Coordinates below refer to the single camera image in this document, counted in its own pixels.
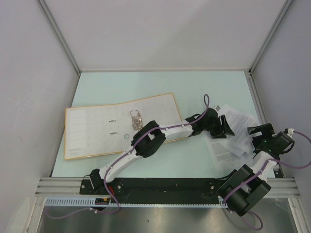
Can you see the printed paper sheet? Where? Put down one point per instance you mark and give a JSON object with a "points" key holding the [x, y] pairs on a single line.
{"points": [[238, 121]]}

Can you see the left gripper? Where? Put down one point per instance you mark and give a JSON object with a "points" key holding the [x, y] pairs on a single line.
{"points": [[222, 130]]}

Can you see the printed paper stack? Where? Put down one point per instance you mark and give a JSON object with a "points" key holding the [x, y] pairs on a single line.
{"points": [[223, 159]]}

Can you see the yellow ring binder folder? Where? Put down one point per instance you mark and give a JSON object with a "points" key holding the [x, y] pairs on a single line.
{"points": [[108, 129]]}

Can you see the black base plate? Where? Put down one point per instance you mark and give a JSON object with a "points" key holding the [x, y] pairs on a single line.
{"points": [[167, 190]]}

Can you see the white slotted cable duct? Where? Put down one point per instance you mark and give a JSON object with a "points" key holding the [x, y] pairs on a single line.
{"points": [[100, 202]]}

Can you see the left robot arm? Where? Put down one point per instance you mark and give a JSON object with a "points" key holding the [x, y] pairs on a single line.
{"points": [[149, 139]]}

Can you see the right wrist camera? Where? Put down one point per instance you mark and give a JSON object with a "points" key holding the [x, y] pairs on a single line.
{"points": [[289, 131]]}

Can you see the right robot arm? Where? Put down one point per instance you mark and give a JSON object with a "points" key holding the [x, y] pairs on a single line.
{"points": [[248, 185]]}

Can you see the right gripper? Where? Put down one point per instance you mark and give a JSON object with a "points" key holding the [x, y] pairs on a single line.
{"points": [[267, 130]]}

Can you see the metal lever arch mechanism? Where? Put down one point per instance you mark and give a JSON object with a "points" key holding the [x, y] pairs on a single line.
{"points": [[136, 118]]}

